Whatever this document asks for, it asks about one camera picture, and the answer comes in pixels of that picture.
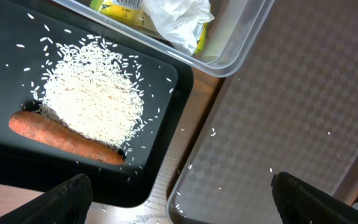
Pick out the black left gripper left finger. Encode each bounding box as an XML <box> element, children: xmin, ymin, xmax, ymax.
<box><xmin>0</xmin><ymin>174</ymin><xmax>93</xmax><ymax>224</ymax></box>

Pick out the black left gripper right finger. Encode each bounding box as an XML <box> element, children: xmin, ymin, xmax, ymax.
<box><xmin>271</xmin><ymin>172</ymin><xmax>358</xmax><ymax>224</ymax></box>

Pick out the orange carrot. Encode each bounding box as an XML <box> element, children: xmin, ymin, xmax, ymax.
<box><xmin>8</xmin><ymin>111</ymin><xmax>124</xmax><ymax>165</ymax></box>

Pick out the pile of white rice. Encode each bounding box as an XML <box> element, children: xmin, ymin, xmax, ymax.
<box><xmin>30</xmin><ymin>34</ymin><xmax>146</xmax><ymax>147</ymax></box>

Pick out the green snack wrapper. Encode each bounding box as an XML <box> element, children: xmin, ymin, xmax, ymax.
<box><xmin>89</xmin><ymin>0</ymin><xmax>209</xmax><ymax>54</ymax></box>

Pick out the white napkin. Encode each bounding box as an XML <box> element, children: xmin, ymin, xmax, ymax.
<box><xmin>142</xmin><ymin>0</ymin><xmax>214</xmax><ymax>56</ymax></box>

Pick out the black waste tray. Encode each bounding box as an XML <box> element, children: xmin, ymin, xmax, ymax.
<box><xmin>0</xmin><ymin>1</ymin><xmax>193</xmax><ymax>207</ymax></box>

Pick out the clear plastic waste bin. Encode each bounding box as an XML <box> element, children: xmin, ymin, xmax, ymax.
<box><xmin>55</xmin><ymin>0</ymin><xmax>274</xmax><ymax>78</ymax></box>

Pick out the dark brown serving tray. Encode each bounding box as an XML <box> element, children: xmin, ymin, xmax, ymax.
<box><xmin>166</xmin><ymin>0</ymin><xmax>358</xmax><ymax>223</ymax></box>

